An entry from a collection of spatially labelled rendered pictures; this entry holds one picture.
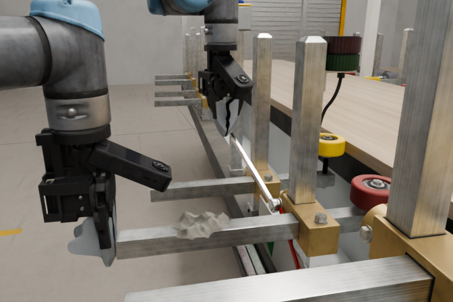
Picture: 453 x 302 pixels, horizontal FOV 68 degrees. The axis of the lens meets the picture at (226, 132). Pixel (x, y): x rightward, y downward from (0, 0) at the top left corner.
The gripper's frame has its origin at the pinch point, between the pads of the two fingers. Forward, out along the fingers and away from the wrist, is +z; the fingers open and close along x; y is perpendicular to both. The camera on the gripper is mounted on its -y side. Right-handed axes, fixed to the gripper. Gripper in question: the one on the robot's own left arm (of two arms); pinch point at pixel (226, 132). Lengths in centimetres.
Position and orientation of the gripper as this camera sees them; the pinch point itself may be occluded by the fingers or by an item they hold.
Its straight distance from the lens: 79.7
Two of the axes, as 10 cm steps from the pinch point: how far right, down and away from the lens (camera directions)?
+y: -5.2, -2.4, 8.2
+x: -8.6, 1.5, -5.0
